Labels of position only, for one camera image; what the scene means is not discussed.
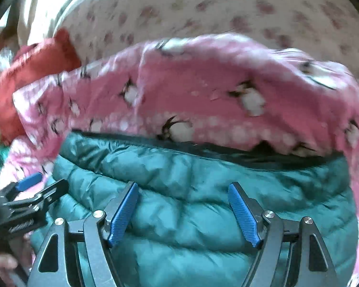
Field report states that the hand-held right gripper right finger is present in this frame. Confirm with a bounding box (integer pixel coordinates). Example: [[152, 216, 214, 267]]
[[228, 182, 338, 287]]

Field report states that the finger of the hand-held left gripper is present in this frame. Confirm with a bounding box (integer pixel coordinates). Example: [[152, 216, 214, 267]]
[[0, 173, 44, 202], [1, 179, 69, 213]]

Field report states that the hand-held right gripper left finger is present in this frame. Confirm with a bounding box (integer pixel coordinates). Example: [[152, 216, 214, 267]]
[[27, 182, 140, 287]]

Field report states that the green quilted puffer jacket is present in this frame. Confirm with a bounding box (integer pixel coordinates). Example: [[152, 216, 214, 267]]
[[30, 132, 359, 287]]

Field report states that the person's left hand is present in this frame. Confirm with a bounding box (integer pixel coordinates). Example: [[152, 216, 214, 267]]
[[0, 251, 18, 274]]

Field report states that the red cloth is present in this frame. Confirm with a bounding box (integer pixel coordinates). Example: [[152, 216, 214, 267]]
[[0, 28, 83, 145]]

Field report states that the pink penguin print blanket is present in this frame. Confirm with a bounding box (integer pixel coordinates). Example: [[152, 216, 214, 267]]
[[6, 33, 359, 287]]

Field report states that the cream floral bed sheet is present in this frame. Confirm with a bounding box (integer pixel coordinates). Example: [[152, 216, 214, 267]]
[[45, 0, 359, 81]]

